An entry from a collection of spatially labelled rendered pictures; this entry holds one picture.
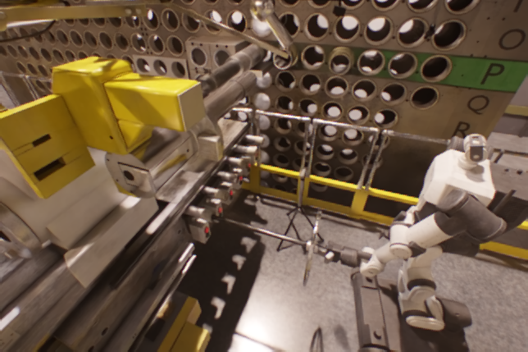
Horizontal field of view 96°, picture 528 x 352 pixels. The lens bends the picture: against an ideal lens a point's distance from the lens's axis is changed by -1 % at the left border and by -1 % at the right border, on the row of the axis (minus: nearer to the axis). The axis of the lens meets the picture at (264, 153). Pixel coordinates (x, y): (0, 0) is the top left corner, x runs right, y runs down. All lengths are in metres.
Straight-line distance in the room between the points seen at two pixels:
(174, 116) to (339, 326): 1.87
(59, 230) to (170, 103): 0.64
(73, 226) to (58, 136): 0.35
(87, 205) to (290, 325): 1.55
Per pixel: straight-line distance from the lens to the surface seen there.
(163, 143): 0.91
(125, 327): 1.51
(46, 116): 0.86
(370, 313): 2.02
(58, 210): 1.07
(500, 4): 2.86
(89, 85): 0.76
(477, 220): 1.02
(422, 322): 1.99
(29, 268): 1.39
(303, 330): 2.09
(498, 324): 2.66
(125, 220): 1.15
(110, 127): 0.79
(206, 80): 1.82
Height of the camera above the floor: 1.97
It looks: 35 degrees down
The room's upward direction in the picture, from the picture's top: straight up
